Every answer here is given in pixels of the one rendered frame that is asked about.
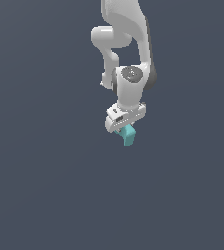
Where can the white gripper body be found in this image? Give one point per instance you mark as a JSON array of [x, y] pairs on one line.
[[123, 117]]

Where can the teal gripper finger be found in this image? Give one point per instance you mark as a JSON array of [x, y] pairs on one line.
[[128, 134]]

